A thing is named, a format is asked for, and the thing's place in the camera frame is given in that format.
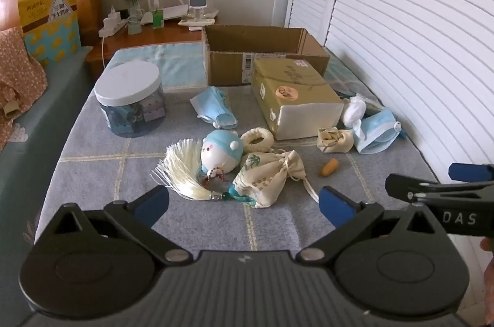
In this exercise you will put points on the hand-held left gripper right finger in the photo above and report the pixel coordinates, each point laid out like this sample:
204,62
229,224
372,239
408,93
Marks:
336,207

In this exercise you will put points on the green bedsheet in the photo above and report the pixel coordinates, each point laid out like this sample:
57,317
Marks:
38,165

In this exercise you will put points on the small cream pouch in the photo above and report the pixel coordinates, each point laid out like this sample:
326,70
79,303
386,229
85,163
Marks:
335,141

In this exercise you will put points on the orange earplug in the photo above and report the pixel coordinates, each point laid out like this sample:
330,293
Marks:
329,168

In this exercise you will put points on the clear jar with white lid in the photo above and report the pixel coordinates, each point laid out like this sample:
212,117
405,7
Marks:
129,95

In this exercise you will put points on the white router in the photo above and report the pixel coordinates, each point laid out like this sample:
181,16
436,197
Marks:
173,10

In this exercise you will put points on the yellow and blue bag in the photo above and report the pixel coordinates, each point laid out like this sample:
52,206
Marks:
50,26

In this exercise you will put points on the grey checked blanket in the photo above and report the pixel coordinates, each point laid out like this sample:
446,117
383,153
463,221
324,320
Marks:
96,165

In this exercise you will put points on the green spray bottle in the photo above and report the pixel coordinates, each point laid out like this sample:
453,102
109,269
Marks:
157,18

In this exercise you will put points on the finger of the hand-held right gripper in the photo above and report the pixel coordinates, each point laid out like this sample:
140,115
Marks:
409,186
469,171

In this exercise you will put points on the white power strip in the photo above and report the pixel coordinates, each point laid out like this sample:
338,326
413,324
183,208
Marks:
112,27

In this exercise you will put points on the small green desk fan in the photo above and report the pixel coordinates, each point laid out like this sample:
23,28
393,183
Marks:
133,9

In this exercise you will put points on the brown cardboard box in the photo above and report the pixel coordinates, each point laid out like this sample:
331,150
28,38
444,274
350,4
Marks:
266,49

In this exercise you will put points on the wooden nightstand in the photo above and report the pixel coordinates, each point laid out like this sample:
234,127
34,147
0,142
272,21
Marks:
154,37

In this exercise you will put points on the cream tassel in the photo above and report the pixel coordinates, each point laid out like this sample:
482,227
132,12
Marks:
181,172

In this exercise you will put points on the white smart display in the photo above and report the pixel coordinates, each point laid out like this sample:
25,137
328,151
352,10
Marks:
197,1

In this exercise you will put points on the brown floral cloth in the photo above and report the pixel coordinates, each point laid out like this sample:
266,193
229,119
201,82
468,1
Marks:
19,72

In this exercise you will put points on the person's right hand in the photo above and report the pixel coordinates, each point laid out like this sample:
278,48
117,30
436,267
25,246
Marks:
489,288

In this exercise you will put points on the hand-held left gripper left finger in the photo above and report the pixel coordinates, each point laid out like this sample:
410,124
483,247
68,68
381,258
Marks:
151,201

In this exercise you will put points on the blue face mask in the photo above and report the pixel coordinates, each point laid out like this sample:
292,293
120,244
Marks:
214,107
380,134

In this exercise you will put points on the white doll with blue hat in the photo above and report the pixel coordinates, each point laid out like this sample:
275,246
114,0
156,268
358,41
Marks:
220,151

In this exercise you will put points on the white cloth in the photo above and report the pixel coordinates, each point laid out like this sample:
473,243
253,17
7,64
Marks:
354,111

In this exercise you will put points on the olive wrapped tissue pack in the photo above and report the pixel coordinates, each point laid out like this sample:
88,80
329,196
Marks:
297,95

